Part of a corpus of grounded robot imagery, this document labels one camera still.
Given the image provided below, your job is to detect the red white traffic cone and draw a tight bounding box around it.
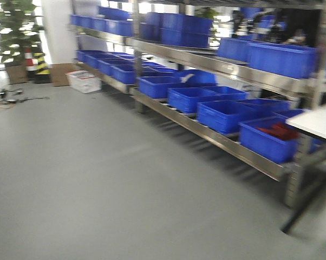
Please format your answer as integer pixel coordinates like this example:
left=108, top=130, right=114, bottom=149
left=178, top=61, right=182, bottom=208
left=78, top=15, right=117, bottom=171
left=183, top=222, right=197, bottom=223
left=24, top=48, right=36, bottom=80

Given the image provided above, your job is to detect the stainless steel shelf rack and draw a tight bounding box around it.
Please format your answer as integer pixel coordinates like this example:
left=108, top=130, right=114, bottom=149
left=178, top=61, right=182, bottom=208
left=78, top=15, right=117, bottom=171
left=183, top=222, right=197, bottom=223
left=68, top=0, right=326, bottom=209

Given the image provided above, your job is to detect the blue bin with red parts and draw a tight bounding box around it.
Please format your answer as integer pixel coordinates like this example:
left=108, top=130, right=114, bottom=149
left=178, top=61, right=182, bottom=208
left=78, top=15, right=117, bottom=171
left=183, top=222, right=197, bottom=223
left=239, top=116, right=298, bottom=164

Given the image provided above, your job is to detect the black yellow striped cone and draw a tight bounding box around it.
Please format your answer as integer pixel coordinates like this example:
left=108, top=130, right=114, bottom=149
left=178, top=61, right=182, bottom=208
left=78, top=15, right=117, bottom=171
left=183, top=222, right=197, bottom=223
left=34, top=53, right=51, bottom=84

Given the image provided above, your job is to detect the white plastic basket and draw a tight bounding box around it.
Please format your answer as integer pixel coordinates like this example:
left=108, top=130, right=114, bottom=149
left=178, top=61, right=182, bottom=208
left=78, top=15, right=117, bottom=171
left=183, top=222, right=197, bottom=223
left=66, top=70, right=101, bottom=94

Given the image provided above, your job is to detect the green potted plant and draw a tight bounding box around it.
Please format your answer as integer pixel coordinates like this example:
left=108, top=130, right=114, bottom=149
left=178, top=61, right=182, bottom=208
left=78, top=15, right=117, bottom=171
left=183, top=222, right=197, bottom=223
left=0, top=1, right=44, bottom=85

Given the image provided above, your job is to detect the blue bin on lower shelf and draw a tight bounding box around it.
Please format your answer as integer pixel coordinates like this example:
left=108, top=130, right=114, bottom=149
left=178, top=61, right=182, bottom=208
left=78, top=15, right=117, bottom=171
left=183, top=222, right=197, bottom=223
left=197, top=100, right=257, bottom=134

